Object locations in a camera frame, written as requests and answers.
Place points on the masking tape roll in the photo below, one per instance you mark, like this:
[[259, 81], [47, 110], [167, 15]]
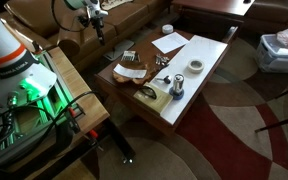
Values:
[[196, 66]]

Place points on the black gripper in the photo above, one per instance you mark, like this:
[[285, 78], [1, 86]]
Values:
[[96, 22]]

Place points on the raised wooden tabletop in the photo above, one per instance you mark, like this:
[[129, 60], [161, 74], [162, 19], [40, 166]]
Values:
[[217, 6]]

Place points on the silver metal cylinder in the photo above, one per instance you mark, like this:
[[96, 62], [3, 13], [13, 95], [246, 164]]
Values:
[[178, 82]]

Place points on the beige book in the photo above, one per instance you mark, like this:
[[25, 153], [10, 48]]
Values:
[[157, 101]]

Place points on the brown wooden bowl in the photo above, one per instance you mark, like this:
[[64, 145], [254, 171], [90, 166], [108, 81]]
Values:
[[137, 80]]

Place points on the black framed glasses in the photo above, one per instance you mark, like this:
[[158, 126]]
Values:
[[148, 92]]

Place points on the clear plastic storage bin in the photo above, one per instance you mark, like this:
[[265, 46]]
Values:
[[274, 58]]

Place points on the small metal measuring cup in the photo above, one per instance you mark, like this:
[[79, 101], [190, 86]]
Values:
[[166, 79]]

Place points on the dark wood coffee table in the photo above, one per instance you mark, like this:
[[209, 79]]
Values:
[[127, 90]]

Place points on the small black round object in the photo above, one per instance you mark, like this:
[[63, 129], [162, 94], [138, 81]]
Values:
[[247, 1]]

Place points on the white printed paper sheet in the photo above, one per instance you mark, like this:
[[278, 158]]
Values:
[[170, 42]]

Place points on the white patterned cloth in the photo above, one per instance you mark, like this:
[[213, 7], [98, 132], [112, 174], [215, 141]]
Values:
[[115, 4]]

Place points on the black bench leg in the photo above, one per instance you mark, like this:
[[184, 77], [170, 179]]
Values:
[[120, 143]]

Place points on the round white puck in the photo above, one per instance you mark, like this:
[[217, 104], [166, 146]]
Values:
[[167, 29]]

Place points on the bunch of metal keys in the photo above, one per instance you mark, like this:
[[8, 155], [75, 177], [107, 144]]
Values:
[[161, 60]]

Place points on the white rectangular board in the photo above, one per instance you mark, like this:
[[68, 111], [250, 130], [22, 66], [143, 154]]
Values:
[[200, 83]]

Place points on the patterned area rug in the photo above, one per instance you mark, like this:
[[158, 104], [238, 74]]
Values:
[[224, 146]]

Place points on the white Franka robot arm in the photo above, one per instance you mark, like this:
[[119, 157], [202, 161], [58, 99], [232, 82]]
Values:
[[4, 43]]

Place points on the aluminium frame rail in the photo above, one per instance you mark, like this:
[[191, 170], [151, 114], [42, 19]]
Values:
[[50, 100]]

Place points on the dark brown armchair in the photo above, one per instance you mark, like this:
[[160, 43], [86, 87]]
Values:
[[277, 13]]

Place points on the light wood robot bench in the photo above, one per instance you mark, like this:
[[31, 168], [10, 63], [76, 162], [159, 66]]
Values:
[[84, 100]]

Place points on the lift top hinge bracket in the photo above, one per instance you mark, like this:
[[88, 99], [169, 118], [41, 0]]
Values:
[[230, 35]]

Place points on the white paper slip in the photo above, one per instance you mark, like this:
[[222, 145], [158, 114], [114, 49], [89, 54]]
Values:
[[129, 71]]

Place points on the brown leather sofa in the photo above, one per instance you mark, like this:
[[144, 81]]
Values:
[[44, 20]]

